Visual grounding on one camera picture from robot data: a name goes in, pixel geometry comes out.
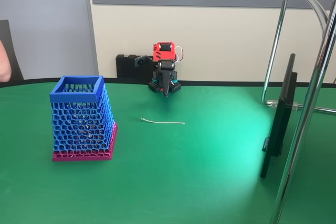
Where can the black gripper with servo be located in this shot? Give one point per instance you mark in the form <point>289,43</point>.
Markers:
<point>166,76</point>

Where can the thin white stick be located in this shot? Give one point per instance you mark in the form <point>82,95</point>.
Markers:
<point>162,122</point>

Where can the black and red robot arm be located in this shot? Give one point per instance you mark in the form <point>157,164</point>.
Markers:
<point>157,54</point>

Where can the person's bare forearm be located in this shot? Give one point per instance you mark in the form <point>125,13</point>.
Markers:
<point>4,64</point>

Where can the blue and magenta mesh basket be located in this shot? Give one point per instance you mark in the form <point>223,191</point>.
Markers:
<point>76,96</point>

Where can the black plastic tool case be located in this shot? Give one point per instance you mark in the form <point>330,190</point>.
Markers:
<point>126,68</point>

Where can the green table cloth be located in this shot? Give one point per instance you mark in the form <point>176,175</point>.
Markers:
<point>183,182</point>

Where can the clear plastic clip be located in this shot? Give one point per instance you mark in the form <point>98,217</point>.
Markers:
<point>271,103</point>

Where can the black flat monitor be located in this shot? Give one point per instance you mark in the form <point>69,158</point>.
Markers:
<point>281,119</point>

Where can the chrome tube stand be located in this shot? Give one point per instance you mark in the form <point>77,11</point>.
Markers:
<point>302,129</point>

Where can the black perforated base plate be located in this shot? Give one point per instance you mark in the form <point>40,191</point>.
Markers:
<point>153,87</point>

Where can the black gripper camera mount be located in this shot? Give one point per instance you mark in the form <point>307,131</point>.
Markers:
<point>141,61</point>

